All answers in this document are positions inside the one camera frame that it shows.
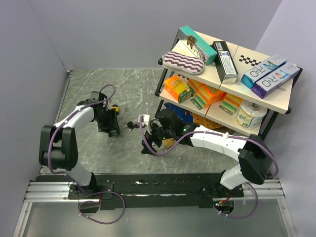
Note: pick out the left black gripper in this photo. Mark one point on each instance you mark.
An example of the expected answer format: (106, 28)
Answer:
(112, 122)

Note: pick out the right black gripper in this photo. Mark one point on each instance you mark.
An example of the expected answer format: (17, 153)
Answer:
(152, 138)

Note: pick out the brass padlock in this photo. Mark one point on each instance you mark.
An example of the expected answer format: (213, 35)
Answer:
(168, 143)

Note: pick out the yellow padlock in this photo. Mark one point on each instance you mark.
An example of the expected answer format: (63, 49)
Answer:
(115, 107)

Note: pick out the black-headed keys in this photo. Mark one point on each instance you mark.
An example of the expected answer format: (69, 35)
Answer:
(131, 125)

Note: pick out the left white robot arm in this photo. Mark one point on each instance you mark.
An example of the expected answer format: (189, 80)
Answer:
(58, 148)

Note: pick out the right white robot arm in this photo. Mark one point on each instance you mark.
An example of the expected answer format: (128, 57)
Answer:
(254, 158)

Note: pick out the blue snack bag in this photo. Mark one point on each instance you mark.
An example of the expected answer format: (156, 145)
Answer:
(181, 113)

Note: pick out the orange snack pack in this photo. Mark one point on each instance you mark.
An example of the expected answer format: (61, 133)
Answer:
(205, 122)

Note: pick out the orange green box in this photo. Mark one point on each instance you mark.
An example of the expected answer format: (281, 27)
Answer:
(177, 88)

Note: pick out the striped sponge pack behind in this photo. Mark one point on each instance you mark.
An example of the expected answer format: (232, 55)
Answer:
(194, 85)

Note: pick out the striped sponge pack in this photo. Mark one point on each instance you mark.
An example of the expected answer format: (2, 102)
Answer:
(194, 85)
(230, 103)

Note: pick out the orange sponge pack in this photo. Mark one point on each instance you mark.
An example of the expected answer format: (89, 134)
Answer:
(206, 96)

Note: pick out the pink wavy eye mask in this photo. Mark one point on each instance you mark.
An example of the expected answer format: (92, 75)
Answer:
(188, 64)

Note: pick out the black silver box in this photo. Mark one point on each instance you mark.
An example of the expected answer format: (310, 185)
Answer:
(225, 66)

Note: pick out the teal box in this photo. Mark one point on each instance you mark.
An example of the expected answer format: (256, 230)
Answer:
(197, 45)

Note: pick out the toilet paper roll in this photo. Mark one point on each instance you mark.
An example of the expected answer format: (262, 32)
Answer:
(249, 115)

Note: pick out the blue toothpaste box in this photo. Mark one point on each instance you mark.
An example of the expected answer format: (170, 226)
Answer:
(262, 69)

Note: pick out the purple toothpaste box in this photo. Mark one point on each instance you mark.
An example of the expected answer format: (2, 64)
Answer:
(274, 80)

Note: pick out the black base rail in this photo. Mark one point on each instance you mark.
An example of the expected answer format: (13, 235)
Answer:
(158, 190)

